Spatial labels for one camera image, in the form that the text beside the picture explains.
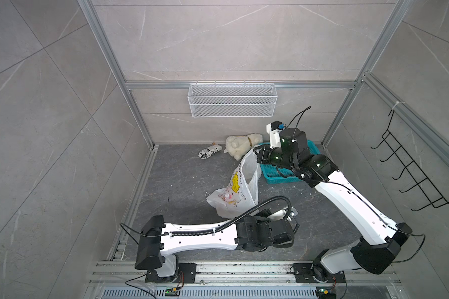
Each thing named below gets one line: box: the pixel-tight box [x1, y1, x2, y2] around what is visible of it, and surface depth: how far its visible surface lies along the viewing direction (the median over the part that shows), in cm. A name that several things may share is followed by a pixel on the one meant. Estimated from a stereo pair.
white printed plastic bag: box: [206, 148, 262, 219], surface depth 80 cm
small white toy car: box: [197, 144, 223, 159], surface depth 115 cm
